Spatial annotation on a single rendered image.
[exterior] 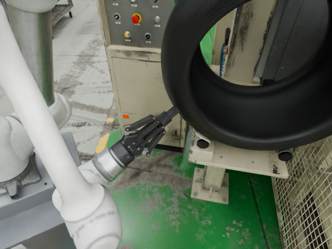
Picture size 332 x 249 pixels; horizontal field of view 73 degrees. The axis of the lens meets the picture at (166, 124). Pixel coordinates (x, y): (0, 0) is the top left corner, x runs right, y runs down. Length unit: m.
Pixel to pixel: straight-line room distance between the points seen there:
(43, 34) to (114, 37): 0.84
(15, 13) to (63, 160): 0.39
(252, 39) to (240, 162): 0.48
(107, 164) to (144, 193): 1.10
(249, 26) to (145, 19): 0.65
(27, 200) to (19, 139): 0.24
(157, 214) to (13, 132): 1.07
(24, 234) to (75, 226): 0.51
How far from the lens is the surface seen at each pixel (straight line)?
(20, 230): 1.06
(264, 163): 0.95
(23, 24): 0.71
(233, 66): 1.05
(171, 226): 1.63
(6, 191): 1.06
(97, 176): 0.66
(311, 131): 0.76
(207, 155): 0.86
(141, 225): 1.64
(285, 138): 0.77
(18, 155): 0.98
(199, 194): 1.73
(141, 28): 1.44
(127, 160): 0.67
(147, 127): 0.68
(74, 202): 0.53
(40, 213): 1.06
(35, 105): 0.54
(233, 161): 0.92
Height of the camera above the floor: 1.50
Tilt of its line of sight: 43 degrees down
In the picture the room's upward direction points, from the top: straight up
